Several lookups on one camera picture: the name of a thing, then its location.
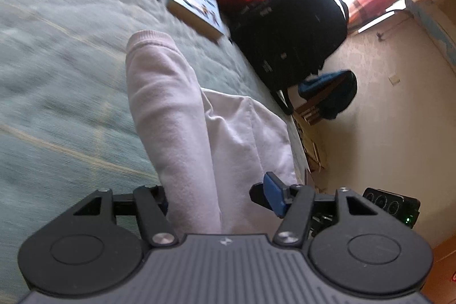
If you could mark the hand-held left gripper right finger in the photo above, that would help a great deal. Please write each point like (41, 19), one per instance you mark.
(274, 193)

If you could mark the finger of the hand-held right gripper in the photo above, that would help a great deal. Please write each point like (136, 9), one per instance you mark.
(257, 193)

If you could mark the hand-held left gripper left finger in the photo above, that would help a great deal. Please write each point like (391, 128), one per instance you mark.
(151, 211)

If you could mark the white printed sweatshirt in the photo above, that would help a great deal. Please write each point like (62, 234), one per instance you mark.
(171, 111)

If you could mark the wooden chair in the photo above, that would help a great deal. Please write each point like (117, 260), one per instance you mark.
(310, 111)

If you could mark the black backpack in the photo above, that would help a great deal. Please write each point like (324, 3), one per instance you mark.
(288, 37)

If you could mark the blue book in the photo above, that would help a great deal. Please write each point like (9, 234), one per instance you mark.
(196, 5)

